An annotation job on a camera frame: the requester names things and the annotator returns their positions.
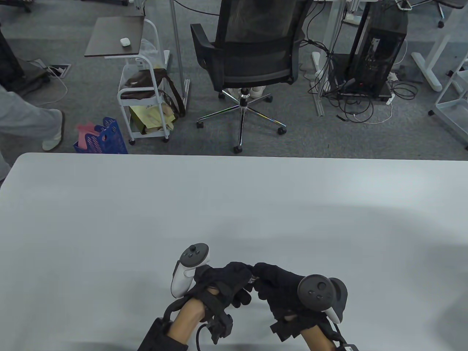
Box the person's left hand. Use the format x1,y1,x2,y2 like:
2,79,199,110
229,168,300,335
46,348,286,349
193,261,255,308

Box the person's right hand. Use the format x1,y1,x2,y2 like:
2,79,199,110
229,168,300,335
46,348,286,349
252,262,315,323

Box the person's right forearm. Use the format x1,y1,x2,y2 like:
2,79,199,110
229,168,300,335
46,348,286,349
301,324,340,351

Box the person's left forearm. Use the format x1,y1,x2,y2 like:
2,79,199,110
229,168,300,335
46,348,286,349
137,301,206,351

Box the black and white handheld controller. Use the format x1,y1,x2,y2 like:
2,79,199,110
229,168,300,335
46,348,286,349
170,243,211,299
297,275,348,323

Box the white rolling cart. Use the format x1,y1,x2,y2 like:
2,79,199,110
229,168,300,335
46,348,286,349
117,18,173,145

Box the blue plastic basket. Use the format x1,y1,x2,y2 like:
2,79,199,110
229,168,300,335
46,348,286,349
73,117,129,154

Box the yellow-green paper bag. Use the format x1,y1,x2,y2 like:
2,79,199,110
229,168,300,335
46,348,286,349
129,102,179,135

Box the pink paper sheets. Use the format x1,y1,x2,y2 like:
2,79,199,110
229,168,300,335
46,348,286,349
76,122,106,142

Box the brown leather bag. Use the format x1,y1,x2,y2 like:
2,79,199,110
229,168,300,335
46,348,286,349
120,67,186,117

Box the black mesh office chair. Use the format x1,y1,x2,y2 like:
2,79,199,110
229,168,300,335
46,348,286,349
190,0,307,154

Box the clear plastic bag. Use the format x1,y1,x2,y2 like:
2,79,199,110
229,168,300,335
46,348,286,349
140,38,162,69

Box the white metal trolley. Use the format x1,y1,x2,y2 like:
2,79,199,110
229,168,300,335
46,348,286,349
429,55,468,150

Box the floor socket box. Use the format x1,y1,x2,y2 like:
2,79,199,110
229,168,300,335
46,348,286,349
47,64,71,78

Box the dark brown side table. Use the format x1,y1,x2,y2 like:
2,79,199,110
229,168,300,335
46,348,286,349
84,16,146,58

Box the white desk leg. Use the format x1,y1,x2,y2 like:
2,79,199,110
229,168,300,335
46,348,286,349
411,0,468,93

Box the black computer tower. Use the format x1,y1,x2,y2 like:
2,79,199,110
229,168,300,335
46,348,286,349
345,0,409,98

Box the aluminium profile desk leg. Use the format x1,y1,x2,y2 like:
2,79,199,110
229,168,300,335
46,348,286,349
310,0,347,117

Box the black stand base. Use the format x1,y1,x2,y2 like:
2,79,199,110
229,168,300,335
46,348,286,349
0,22,51,97

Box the office chair base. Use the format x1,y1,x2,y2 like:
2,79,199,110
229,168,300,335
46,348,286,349
419,0,468,29

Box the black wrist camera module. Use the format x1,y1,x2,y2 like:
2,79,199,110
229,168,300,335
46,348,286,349
203,311,234,345
269,317,306,343

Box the black cable tangle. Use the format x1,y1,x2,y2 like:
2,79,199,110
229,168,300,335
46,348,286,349
302,0,418,124

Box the silver aluminium post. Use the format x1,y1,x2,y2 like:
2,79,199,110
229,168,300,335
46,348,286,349
169,0,191,112

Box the white floor cable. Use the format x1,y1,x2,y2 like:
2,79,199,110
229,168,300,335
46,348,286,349
35,69,69,107

